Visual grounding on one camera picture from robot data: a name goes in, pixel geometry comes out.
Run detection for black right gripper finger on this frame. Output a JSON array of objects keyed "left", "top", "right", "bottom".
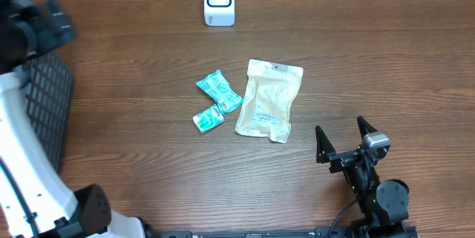
[
  {"left": 315, "top": 125, "right": 336, "bottom": 164},
  {"left": 357, "top": 116, "right": 378, "bottom": 146}
]

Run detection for beige resealable pouch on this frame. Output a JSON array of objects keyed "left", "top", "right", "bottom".
[{"left": 235, "top": 59, "right": 304, "bottom": 143}]

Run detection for small green white box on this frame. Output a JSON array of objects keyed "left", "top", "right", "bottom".
[{"left": 192, "top": 104, "right": 225, "bottom": 133}]

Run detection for teal snack packet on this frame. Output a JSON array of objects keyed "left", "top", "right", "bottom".
[{"left": 196, "top": 70, "right": 243, "bottom": 113}]

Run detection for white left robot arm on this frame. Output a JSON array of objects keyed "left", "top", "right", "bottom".
[{"left": 1, "top": 0, "right": 154, "bottom": 238}]

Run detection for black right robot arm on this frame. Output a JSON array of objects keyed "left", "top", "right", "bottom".
[{"left": 315, "top": 116, "right": 416, "bottom": 237}]

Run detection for white barcode scanner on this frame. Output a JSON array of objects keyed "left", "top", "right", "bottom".
[{"left": 203, "top": 0, "right": 235, "bottom": 27}]

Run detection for black mesh basket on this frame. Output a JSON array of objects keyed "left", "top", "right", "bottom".
[{"left": 22, "top": 52, "right": 73, "bottom": 173}]

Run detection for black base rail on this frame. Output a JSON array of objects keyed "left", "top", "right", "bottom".
[{"left": 155, "top": 227, "right": 419, "bottom": 238}]

